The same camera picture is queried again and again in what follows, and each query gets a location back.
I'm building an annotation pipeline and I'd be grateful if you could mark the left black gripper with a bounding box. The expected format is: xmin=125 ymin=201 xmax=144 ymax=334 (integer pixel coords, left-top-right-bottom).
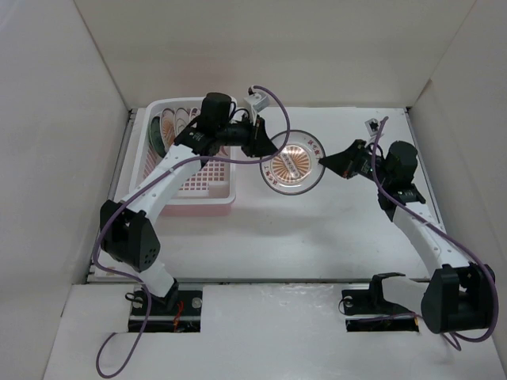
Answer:
xmin=218 ymin=114 xmax=279 ymax=159

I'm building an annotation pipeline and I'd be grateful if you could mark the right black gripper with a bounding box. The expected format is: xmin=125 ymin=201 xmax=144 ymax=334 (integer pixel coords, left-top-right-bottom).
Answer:
xmin=318 ymin=139 xmax=391 ymax=187

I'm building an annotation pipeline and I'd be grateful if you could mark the orange sunburst plate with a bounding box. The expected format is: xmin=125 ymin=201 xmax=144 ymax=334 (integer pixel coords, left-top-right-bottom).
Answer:
xmin=260 ymin=130 xmax=326 ymax=196
xmin=160 ymin=108 xmax=176 ymax=149

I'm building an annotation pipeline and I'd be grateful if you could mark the white plate quatrefoil motif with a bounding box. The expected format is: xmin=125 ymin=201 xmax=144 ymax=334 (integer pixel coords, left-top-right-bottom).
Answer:
xmin=174 ymin=108 xmax=189 ymax=136

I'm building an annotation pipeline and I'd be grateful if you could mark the small blue patterned plate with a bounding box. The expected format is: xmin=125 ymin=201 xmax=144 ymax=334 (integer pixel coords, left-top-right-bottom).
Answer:
xmin=148 ymin=116 xmax=166 ymax=158

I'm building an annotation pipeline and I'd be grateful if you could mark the green red rimmed plate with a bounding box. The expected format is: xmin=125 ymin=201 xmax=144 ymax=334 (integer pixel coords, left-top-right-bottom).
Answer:
xmin=189 ymin=107 xmax=200 ymax=123

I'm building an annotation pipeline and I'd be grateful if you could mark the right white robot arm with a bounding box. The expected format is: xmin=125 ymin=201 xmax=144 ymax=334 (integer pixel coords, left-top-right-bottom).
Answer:
xmin=319 ymin=139 xmax=499 ymax=339

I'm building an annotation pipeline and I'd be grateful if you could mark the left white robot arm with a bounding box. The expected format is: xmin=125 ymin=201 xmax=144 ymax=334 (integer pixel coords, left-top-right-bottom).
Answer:
xmin=96 ymin=85 xmax=280 ymax=314

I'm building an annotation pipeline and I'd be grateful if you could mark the pink white dish rack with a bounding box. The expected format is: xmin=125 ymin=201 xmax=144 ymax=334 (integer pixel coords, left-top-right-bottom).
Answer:
xmin=128 ymin=97 xmax=236 ymax=216

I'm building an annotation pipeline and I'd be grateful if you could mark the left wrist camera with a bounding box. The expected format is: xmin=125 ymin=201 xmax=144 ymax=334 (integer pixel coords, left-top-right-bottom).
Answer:
xmin=243 ymin=86 xmax=270 ymax=124

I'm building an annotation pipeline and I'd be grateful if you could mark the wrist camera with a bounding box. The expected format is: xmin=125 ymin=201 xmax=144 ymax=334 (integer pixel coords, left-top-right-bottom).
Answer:
xmin=243 ymin=86 xmax=270 ymax=124
xmin=364 ymin=118 xmax=380 ymax=137

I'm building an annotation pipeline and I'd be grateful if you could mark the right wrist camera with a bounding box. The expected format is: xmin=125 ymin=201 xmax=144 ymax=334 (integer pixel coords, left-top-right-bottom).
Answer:
xmin=364 ymin=118 xmax=380 ymax=137

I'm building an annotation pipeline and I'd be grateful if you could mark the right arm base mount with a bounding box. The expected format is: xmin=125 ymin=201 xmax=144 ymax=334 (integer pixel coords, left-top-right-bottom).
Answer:
xmin=339 ymin=272 xmax=419 ymax=333

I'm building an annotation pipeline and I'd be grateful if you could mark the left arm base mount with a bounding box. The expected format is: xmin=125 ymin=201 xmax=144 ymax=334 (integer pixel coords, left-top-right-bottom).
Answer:
xmin=124 ymin=284 xmax=203 ymax=333

